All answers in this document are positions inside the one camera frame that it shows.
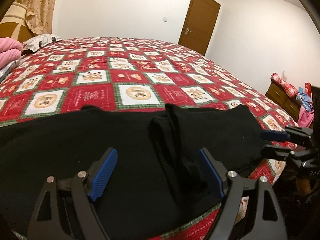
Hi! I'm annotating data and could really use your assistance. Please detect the pink bag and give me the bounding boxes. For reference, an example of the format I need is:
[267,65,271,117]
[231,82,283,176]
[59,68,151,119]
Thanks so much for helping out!
[297,105,314,128]

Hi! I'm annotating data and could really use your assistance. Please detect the red plaid cloth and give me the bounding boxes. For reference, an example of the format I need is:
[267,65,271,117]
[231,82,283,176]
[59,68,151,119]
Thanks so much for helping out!
[271,73,299,97]

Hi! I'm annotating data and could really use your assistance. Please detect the folded pink quilt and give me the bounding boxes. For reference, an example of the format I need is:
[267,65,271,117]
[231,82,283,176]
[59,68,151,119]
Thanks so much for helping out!
[0,37,25,68]

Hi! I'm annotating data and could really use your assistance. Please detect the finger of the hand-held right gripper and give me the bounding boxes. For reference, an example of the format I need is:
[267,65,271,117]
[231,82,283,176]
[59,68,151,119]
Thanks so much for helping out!
[260,144,305,167]
[259,126,314,147]

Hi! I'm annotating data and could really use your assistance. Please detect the grey zigzag pillow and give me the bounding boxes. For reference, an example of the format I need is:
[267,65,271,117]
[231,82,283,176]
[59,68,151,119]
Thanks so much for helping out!
[21,33,63,53]

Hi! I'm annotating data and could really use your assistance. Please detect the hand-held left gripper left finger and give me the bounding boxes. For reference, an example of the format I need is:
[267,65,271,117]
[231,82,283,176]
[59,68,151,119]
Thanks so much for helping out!
[27,147,118,240]

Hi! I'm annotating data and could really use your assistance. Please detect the black pants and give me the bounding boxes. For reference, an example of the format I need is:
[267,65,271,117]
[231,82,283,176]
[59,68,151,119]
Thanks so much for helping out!
[0,104,269,240]

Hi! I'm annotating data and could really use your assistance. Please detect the brown wooden door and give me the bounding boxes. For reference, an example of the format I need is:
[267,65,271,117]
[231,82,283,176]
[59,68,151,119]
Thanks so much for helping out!
[178,0,221,57]

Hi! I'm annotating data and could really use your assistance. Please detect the beige patterned curtain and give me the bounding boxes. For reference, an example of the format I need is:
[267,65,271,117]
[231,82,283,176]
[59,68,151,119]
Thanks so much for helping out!
[17,0,57,36]

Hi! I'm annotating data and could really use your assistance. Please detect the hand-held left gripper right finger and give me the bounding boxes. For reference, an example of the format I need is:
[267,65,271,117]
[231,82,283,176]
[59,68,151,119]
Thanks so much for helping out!
[197,147,288,240]

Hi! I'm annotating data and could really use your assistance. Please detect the wooden dresser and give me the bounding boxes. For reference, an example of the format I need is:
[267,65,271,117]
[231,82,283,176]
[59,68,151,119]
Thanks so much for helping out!
[265,81,313,128]

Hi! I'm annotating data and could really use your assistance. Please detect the blue cloth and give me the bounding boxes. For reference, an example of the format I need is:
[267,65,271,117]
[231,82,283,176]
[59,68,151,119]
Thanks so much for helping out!
[296,92,313,111]

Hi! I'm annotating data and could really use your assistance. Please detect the cream and brown headboard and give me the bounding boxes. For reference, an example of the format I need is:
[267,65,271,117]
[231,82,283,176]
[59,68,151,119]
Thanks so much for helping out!
[0,2,33,43]

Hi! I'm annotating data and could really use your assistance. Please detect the grey patterned folded quilt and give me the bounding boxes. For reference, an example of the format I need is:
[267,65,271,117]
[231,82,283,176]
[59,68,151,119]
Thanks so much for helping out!
[0,59,18,82]

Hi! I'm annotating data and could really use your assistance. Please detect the red printed bed sheet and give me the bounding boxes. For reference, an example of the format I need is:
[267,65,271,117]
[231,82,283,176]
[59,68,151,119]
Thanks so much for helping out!
[0,37,299,240]

